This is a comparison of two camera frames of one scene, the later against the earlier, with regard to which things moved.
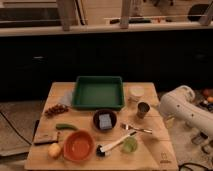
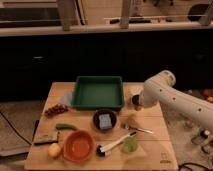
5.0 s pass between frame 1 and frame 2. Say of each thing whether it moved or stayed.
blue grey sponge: stayed
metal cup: moved
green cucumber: stayed
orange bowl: stayed
